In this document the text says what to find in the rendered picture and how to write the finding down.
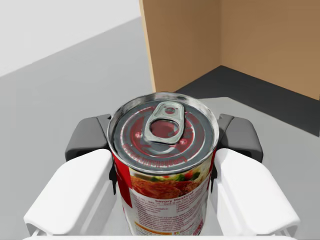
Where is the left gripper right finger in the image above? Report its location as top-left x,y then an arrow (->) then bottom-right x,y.
210,113 -> 301,236

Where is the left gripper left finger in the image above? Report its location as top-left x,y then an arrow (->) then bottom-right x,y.
23,114 -> 118,236

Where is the red and white can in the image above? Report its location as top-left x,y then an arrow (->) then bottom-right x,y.
107,91 -> 220,236

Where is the tall board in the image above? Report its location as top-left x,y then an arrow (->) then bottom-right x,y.
138,0 -> 320,102

